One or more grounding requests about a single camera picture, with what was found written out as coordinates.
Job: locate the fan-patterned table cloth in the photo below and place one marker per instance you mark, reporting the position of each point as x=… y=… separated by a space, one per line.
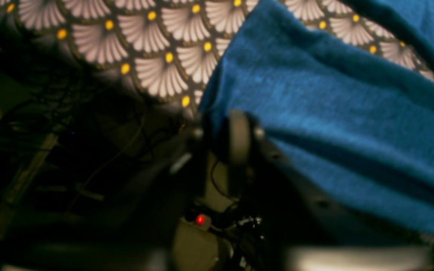
x=164 y=52

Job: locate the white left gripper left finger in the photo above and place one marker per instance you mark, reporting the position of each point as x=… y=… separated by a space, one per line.
x=154 y=201

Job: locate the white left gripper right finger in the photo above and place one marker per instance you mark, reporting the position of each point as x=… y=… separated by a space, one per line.
x=300 y=221

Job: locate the blue long-sleeve T-shirt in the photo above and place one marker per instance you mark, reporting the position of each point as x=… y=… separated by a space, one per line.
x=358 y=125

